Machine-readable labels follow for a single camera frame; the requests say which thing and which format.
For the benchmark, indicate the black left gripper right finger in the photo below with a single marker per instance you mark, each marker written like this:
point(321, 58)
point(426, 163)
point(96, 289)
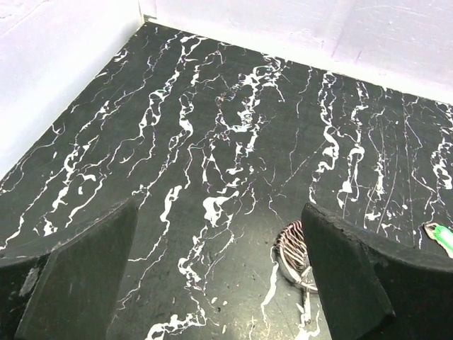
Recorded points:
point(372, 287)

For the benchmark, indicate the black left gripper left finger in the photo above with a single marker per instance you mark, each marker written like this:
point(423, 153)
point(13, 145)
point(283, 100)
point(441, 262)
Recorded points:
point(65, 285)

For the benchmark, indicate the large metal keyring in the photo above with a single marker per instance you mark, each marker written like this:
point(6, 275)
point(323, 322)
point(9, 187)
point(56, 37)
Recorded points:
point(292, 250)

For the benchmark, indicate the key with green tag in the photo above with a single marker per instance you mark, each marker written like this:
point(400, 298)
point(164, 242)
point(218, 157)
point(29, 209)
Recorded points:
point(442, 235)

